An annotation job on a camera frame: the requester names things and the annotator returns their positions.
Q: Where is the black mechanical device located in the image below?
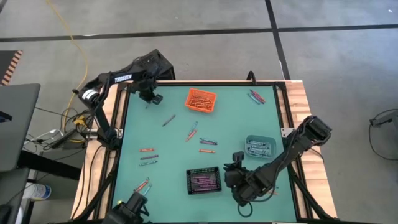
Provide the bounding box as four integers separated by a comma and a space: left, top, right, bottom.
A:
104, 192, 150, 224

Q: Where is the white and blue bottle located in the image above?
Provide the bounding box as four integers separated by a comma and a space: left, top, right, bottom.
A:
22, 182, 52, 201

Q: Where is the yellow cable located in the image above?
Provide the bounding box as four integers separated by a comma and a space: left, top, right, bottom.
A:
45, 0, 90, 114

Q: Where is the teal plastic bin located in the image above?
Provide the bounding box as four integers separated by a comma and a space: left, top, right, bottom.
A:
244, 134, 277, 159

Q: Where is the black mat orange striped edge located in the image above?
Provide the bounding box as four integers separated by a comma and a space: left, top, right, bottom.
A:
0, 50, 24, 86

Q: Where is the black power strip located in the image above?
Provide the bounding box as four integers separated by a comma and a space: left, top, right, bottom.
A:
46, 129, 82, 149

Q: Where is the black desk support bar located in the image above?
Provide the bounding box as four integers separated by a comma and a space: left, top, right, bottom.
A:
17, 150, 82, 181

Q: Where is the orange plastic basket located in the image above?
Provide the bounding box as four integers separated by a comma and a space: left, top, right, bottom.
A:
185, 88, 218, 114

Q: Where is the black perforated computer case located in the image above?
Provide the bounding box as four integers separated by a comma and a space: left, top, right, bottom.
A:
133, 49, 176, 81

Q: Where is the grey chair base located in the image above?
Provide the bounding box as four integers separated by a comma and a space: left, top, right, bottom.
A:
368, 108, 398, 150

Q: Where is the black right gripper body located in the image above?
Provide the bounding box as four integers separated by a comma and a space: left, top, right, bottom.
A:
224, 151, 262, 206

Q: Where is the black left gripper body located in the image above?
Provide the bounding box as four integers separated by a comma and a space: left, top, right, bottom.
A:
138, 83, 164, 105

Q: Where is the black plastic basket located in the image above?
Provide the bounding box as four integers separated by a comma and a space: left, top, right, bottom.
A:
185, 166, 223, 195

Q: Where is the grey side desk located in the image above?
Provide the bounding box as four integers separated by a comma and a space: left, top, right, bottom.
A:
0, 83, 42, 173

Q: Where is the black aluminium table frame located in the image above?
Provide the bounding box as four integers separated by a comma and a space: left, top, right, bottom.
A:
70, 79, 339, 224

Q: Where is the green table mat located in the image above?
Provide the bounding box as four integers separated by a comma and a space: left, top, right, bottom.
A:
107, 84, 299, 223

